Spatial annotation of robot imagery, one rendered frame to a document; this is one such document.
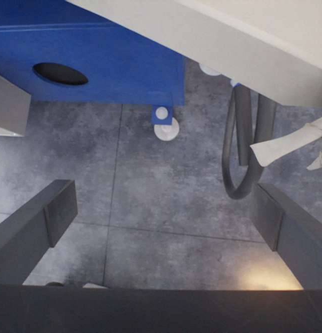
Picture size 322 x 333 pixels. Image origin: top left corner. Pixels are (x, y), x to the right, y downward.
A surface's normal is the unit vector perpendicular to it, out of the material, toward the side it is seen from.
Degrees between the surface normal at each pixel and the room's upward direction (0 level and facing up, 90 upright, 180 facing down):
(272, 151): 62
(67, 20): 0
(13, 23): 0
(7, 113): 90
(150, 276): 0
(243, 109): 15
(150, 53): 90
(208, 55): 90
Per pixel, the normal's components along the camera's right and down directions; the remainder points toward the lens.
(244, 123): -0.37, -0.01
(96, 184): -0.11, -0.12
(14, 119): 0.99, 0.07
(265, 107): -0.44, 0.52
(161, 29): -0.52, 0.85
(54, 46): -0.09, 0.99
